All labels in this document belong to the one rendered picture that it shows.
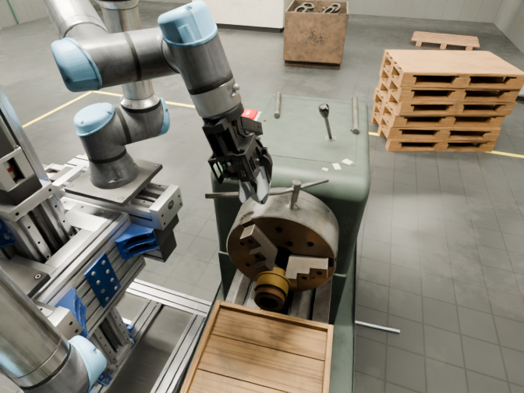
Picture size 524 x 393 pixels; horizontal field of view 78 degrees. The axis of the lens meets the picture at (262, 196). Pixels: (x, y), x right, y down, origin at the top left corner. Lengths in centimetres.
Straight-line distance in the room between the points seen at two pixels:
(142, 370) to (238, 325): 85
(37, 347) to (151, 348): 130
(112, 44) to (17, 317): 40
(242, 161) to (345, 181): 47
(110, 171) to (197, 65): 67
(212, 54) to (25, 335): 45
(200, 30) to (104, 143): 63
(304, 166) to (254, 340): 52
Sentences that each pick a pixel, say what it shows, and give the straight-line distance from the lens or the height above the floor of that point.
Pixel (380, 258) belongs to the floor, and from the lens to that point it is 247.
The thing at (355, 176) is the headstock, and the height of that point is 125.
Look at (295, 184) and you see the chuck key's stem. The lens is 78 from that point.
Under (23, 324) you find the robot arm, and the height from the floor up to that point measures 141.
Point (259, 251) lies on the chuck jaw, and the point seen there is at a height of 116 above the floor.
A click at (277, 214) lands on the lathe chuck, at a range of 82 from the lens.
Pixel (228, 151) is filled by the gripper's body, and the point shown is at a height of 151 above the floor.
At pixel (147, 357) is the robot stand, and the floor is 21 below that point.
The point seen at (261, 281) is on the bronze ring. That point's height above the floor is 111.
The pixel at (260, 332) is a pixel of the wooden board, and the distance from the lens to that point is 103.
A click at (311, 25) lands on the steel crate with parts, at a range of 566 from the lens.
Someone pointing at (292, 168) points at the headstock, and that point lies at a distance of 96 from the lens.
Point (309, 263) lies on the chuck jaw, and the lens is 88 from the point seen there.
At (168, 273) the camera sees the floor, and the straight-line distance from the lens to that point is 234.
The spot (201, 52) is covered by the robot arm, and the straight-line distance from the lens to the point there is 50.
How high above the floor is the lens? 179
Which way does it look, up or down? 40 degrees down
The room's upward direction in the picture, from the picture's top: straight up
